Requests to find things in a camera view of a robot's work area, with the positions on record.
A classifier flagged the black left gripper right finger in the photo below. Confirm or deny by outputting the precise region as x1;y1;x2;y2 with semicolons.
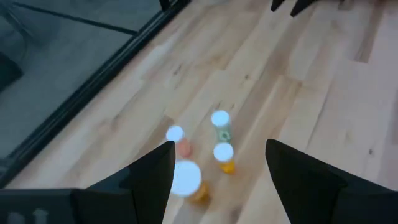
266;139;398;224

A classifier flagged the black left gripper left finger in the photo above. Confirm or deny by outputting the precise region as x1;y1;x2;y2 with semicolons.
73;141;177;224

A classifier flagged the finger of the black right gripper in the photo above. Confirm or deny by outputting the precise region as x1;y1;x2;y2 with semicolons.
290;0;315;17
270;0;285;12

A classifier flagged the large amber pill bottle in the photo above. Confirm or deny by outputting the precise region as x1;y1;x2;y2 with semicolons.
170;159;211;205

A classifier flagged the small amber pill bottle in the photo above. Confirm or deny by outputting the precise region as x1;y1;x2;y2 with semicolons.
213;142;236;175

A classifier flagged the teal pill bottle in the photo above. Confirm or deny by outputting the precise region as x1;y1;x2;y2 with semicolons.
210;110;233;144

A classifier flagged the black aluminium table frame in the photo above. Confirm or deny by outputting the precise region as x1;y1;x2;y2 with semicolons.
0;0;191;189

